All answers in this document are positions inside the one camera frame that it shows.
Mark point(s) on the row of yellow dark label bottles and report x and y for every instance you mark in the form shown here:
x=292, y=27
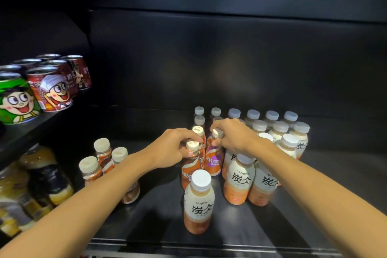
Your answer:
x=45, y=176

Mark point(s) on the person's left hand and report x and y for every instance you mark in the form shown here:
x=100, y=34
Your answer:
x=169, y=149

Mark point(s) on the group of cartoon drink cans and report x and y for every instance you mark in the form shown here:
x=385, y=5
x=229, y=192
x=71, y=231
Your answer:
x=51, y=88

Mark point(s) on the person's right forearm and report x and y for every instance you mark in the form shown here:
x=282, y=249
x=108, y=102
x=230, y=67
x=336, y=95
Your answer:
x=326, y=200

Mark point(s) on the person's right hand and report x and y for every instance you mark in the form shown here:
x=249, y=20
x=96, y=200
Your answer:
x=245, y=140

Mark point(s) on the person's left forearm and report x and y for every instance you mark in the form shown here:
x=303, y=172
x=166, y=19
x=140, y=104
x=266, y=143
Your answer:
x=66, y=215

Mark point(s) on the black metal drinks rack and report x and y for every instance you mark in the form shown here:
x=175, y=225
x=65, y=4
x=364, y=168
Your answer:
x=24, y=132

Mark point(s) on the black shelf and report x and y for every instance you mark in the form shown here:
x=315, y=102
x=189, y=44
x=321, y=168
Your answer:
x=272, y=55

